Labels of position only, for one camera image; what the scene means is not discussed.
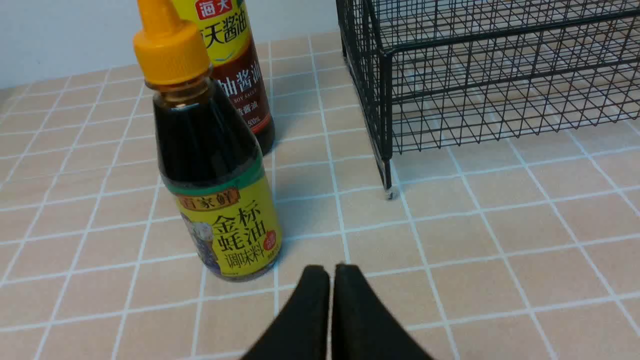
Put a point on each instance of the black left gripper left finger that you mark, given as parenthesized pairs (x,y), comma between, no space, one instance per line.
(300,330)

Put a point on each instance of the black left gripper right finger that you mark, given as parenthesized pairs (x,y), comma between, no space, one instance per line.
(362,328)

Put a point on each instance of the oyster sauce bottle orange cap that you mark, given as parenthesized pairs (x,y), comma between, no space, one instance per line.
(208,158)

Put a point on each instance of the dark soy sauce bottle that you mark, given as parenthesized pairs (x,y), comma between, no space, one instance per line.
(225,29)

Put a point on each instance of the black wire mesh shelf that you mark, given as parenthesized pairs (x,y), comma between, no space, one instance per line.
(439,73)

